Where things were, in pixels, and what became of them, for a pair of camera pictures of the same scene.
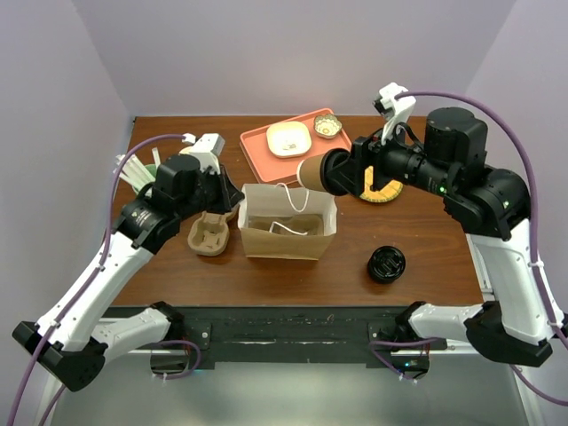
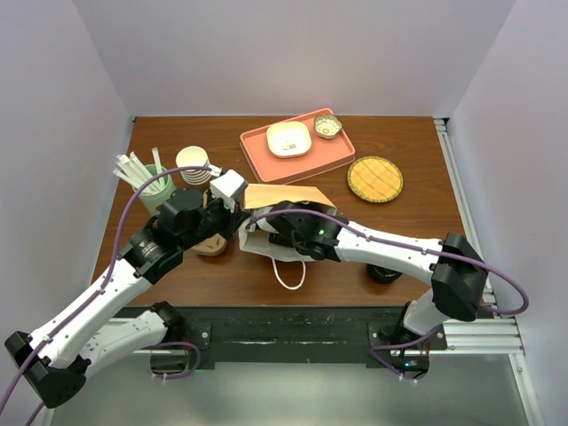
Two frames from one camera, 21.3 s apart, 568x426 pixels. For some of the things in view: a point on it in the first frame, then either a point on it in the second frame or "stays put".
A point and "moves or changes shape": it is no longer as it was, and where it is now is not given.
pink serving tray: [275, 151] stays put
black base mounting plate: [296, 333] stays put
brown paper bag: [287, 222] moves or changes shape
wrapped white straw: [138, 176] stays put
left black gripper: [229, 194] to [233, 219]
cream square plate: [288, 138] stays put
